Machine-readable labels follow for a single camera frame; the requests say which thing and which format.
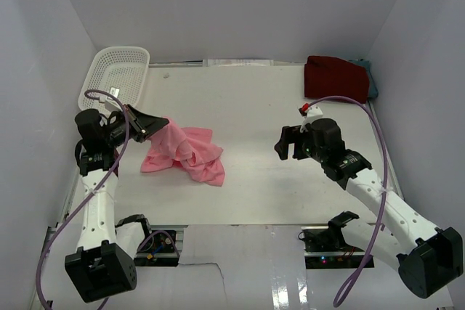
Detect purple cable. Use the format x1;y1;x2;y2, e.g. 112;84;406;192
307;95;388;309
35;89;130;310

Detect pink t shirt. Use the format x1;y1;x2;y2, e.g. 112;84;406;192
140;120;225;187

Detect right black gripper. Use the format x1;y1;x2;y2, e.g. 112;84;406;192
275;126;327;164

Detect papers at back edge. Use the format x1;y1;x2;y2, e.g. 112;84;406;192
202;59;274;67

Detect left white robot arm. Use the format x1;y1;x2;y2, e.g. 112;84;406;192
65;105;169;303

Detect white paper sheet front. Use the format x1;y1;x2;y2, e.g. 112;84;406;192
42;224;453;309

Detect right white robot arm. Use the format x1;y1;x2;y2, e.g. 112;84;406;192
275;103;464;299

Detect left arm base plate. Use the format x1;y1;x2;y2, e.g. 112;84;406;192
134;229;182;267

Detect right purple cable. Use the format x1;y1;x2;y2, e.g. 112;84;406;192
307;95;388;309

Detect folded teal t shirt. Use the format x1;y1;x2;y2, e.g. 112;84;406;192
349;59;379;99

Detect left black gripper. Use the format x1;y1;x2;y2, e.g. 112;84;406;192
104;104;169;147

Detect folded dark red t shirt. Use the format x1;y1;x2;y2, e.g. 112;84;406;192
304;56;370;103

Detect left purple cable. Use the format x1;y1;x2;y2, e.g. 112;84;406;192
35;89;130;310

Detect white plastic mesh basket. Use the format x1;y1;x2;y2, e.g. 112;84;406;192
78;46;150;113

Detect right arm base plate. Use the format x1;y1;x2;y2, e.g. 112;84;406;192
297;225;365;270

